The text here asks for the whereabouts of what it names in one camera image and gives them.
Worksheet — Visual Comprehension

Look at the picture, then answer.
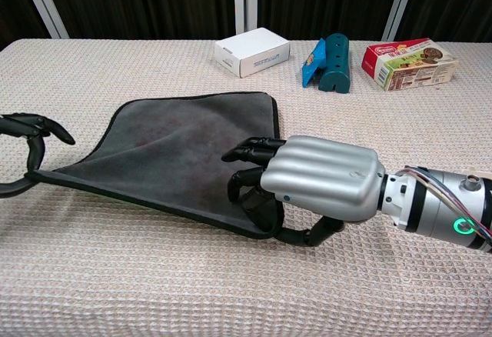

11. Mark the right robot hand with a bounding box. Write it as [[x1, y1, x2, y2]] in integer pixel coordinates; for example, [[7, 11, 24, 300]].
[[221, 135, 387, 249]]

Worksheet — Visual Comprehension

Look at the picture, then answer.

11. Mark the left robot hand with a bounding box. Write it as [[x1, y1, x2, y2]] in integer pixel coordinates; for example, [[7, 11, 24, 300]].
[[0, 112, 76, 199]]

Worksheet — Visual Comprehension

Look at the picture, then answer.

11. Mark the dark grey cloth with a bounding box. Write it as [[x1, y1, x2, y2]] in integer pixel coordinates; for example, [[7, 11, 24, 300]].
[[28, 91, 286, 240]]

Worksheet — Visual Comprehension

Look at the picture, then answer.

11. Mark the teal holder with holes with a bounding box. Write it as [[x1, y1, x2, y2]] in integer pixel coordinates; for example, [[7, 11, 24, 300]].
[[317, 32, 351, 94]]

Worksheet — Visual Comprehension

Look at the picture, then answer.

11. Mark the blue snack packet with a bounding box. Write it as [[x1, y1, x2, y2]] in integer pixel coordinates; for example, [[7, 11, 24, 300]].
[[301, 38, 327, 88]]

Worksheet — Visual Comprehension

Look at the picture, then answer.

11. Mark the red green biscuit box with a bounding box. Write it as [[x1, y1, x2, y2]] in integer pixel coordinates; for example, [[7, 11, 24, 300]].
[[361, 37, 460, 92]]

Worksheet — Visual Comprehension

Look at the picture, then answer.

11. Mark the white cardboard box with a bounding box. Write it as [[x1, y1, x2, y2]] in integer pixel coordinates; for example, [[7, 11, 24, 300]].
[[214, 27, 291, 79]]

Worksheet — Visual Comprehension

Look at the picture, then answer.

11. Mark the beige waffle tablecloth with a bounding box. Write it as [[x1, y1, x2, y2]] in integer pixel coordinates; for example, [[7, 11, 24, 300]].
[[0, 38, 492, 337]]

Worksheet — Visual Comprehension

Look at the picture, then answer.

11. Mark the dark curtain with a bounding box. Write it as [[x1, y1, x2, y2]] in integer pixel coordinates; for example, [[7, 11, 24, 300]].
[[0, 0, 492, 52]]

